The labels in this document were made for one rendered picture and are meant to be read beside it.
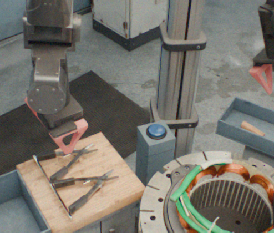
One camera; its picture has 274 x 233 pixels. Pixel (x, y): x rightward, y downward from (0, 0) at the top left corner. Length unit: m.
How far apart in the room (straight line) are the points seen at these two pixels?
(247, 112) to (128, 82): 1.83
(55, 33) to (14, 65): 2.45
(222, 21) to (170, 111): 2.50
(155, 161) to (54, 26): 0.50
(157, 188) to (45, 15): 0.39
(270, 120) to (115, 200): 0.47
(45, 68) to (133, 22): 2.43
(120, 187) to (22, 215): 0.22
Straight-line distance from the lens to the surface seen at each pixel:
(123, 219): 0.93
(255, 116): 1.13
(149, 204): 0.81
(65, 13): 0.63
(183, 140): 1.29
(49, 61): 0.67
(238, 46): 3.38
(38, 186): 0.89
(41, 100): 0.66
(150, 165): 1.05
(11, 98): 2.83
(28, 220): 0.94
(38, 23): 0.65
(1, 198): 0.97
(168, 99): 1.18
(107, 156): 0.93
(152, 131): 1.01
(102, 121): 2.57
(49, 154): 0.90
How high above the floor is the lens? 1.74
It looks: 42 degrees down
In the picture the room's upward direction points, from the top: 2 degrees clockwise
